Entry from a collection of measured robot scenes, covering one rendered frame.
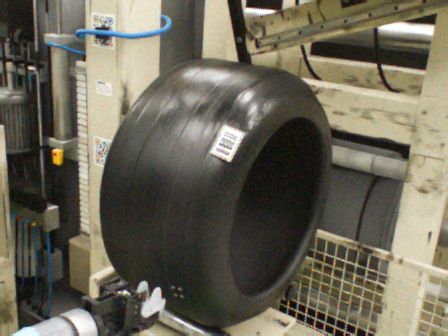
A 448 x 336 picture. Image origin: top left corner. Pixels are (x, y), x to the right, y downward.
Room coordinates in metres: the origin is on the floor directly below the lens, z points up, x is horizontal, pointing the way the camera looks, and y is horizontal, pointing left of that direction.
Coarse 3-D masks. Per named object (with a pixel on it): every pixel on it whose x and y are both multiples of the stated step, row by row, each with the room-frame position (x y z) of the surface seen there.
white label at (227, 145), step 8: (224, 128) 0.98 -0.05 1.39; (232, 128) 0.98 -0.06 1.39; (224, 136) 0.97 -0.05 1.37; (232, 136) 0.97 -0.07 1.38; (240, 136) 0.97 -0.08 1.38; (216, 144) 0.96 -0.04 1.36; (224, 144) 0.96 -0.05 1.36; (232, 144) 0.96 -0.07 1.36; (216, 152) 0.95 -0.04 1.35; (224, 152) 0.95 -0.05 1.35; (232, 152) 0.95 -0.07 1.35
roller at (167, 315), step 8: (168, 312) 1.10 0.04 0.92; (176, 312) 1.09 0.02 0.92; (160, 320) 1.10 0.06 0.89; (168, 320) 1.08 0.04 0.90; (176, 320) 1.08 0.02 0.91; (184, 320) 1.07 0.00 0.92; (192, 320) 1.06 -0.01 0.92; (176, 328) 1.07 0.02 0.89; (184, 328) 1.06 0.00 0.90; (192, 328) 1.05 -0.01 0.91; (200, 328) 1.04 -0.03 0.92; (208, 328) 1.04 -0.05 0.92; (216, 328) 1.04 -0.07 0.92
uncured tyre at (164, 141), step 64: (192, 64) 1.20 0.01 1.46; (128, 128) 1.07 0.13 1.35; (192, 128) 1.00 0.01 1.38; (256, 128) 1.01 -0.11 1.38; (320, 128) 1.22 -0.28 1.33; (128, 192) 1.00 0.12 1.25; (192, 192) 0.93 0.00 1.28; (256, 192) 1.44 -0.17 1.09; (320, 192) 1.28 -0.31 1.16; (128, 256) 1.00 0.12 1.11; (192, 256) 0.91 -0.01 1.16; (256, 256) 1.32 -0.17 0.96
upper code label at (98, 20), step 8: (96, 16) 1.33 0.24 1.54; (104, 16) 1.31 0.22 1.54; (112, 16) 1.30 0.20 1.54; (96, 24) 1.33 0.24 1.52; (104, 24) 1.31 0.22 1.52; (112, 24) 1.30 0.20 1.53; (96, 40) 1.33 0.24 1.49; (104, 40) 1.31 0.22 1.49; (112, 40) 1.30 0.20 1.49; (112, 48) 1.30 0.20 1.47
